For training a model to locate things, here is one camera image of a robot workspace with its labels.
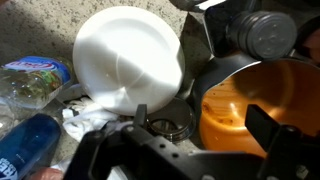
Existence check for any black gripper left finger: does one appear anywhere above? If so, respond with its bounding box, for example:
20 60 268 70
133 103 149 130

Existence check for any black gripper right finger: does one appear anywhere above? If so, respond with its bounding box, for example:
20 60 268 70
244 103 281 143

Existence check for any dark pot with orange interior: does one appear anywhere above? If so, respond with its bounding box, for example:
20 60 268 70
191 53 320 159

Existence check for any white plate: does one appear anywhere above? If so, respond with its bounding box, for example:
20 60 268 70
72 5 186 117

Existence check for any small steel cup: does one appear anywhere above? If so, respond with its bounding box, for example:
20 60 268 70
146 97 197 144

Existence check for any crumpled white paper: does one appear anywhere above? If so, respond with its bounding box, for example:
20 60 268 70
49 96 134 180

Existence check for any dark olive oil bottle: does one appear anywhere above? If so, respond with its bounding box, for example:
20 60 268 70
203 0 298 62

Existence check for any pink plastic bag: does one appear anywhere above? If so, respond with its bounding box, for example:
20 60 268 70
28 166 64 180

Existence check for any blue plastic drinking bottle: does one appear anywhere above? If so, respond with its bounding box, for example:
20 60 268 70
0 113 63 180

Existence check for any clear water bottle blue cap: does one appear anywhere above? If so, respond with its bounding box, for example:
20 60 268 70
0 55 75 134

